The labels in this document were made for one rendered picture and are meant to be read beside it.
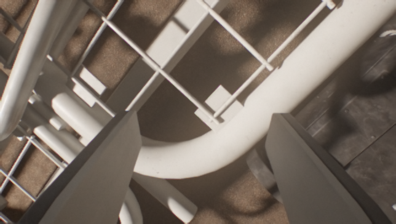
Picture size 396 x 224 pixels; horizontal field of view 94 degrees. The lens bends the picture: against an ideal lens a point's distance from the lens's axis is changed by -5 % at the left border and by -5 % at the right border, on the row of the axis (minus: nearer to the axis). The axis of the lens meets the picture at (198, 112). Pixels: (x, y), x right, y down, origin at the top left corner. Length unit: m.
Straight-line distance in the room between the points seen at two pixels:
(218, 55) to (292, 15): 0.26
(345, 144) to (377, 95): 0.14
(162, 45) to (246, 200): 0.73
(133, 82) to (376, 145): 0.62
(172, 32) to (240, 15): 0.48
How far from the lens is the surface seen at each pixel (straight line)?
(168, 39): 0.25
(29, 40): 0.24
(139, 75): 0.26
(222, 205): 0.88
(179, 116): 0.73
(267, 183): 0.60
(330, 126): 0.58
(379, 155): 0.71
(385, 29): 0.74
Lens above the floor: 0.69
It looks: 75 degrees down
